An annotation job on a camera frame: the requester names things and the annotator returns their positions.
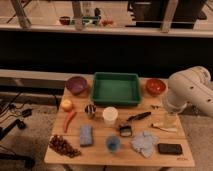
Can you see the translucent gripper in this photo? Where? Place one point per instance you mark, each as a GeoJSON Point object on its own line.
{"type": "Point", "coordinates": [170, 119]}

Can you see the black handled brush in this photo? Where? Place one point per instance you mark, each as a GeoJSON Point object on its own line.
{"type": "Point", "coordinates": [125, 128]}

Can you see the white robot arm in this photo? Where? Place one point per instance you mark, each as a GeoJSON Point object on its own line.
{"type": "Point", "coordinates": [187, 86]}

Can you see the purple bowl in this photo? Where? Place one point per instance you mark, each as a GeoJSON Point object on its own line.
{"type": "Point", "coordinates": [76, 84]}

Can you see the distant red bowl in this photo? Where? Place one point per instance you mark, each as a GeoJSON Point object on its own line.
{"type": "Point", "coordinates": [64, 20]}

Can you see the metal fork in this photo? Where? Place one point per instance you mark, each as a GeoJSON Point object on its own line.
{"type": "Point", "coordinates": [155, 107]}

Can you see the light blue cloth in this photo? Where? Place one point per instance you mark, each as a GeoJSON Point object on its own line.
{"type": "Point", "coordinates": [143, 143]}

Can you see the white cup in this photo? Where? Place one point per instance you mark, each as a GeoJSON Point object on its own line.
{"type": "Point", "coordinates": [110, 115]}

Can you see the blue cup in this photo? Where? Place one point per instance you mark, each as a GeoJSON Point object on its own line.
{"type": "Point", "coordinates": [112, 144]}

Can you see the green plastic tray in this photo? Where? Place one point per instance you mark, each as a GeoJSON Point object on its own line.
{"type": "Point", "coordinates": [119, 89]}

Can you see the striped small cup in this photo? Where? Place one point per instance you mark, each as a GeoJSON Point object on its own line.
{"type": "Point", "coordinates": [90, 110]}

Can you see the blue sponge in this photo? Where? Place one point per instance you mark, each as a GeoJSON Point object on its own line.
{"type": "Point", "coordinates": [86, 138]}

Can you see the orange carrot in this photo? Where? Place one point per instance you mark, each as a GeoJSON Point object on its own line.
{"type": "Point", "coordinates": [68, 119]}

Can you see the yellow red apple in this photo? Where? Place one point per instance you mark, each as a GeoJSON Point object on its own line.
{"type": "Point", "coordinates": [67, 105]}

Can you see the bunch of dark grapes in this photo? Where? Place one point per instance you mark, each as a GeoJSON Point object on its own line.
{"type": "Point", "coordinates": [62, 146]}

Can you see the distant green box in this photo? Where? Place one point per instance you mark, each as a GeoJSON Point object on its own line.
{"type": "Point", "coordinates": [86, 20]}

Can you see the wooden handled knife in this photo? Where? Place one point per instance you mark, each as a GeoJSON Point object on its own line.
{"type": "Point", "coordinates": [163, 128]}

